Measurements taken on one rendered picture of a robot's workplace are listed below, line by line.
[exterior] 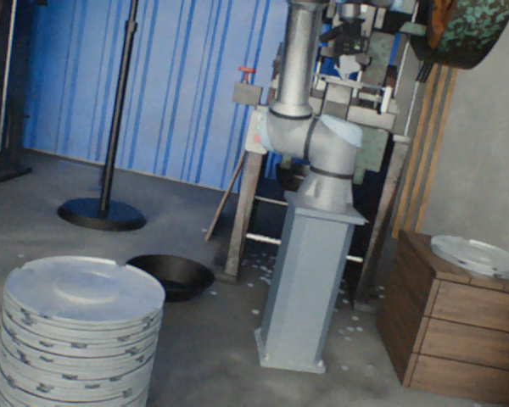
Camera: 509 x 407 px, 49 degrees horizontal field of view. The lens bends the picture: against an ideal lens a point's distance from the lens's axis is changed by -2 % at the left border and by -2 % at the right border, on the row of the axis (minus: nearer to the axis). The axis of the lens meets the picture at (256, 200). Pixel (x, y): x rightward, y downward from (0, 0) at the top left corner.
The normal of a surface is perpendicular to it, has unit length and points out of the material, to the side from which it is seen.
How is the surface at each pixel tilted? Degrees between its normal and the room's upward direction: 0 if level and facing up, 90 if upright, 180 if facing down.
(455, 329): 90
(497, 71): 90
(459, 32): 140
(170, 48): 90
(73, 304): 0
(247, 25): 90
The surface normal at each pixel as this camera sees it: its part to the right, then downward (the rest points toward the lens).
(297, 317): 0.11, 0.25
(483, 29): -0.19, 0.84
